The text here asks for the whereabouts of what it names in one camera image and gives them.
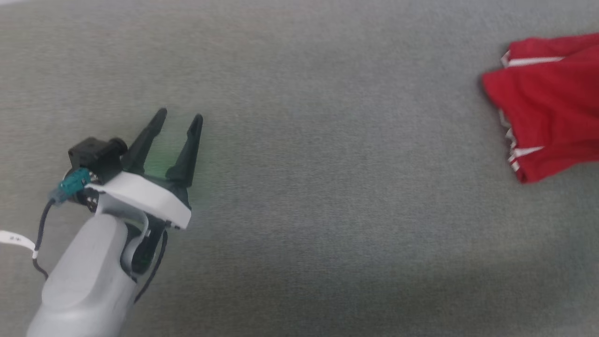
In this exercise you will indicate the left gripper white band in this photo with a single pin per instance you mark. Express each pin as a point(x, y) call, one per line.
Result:
point(145, 199)

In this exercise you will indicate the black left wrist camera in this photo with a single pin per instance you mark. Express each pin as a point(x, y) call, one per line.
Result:
point(96, 157)

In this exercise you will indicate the grey fabric sofa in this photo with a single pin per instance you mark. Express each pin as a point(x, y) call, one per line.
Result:
point(327, 187)

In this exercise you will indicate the red jersey with white trim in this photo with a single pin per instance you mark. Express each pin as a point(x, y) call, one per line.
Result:
point(552, 103)

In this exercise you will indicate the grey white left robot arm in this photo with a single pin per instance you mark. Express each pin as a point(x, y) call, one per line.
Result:
point(84, 281)

